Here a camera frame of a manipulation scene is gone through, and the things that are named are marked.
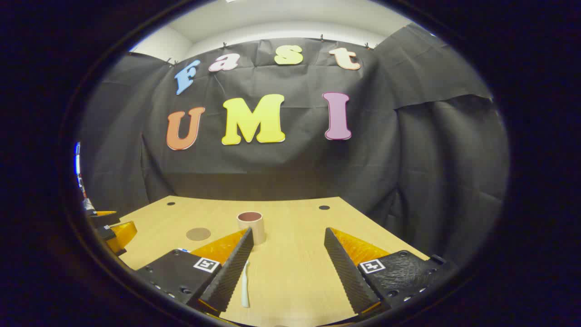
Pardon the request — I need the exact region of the white and blue printed object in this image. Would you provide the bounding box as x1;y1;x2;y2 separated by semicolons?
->
74;142;94;211

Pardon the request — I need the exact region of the brown round coaster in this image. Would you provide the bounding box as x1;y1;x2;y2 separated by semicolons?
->
186;227;212;242

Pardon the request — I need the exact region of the black backdrop cloth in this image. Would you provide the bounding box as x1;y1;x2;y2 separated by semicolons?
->
76;23;510;274

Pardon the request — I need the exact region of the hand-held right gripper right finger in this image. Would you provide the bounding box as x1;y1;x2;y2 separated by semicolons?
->
323;227;459;316

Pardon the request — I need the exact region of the wooden desktop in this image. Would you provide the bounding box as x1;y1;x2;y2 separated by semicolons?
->
116;196;430;327

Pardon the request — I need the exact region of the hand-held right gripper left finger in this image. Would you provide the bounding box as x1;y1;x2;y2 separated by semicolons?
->
136;227;255;317

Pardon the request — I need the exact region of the beige cup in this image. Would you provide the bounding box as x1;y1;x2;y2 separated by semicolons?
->
236;211;266;246

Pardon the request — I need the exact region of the white toothbrush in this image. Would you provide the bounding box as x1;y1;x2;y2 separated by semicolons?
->
240;260;251;309

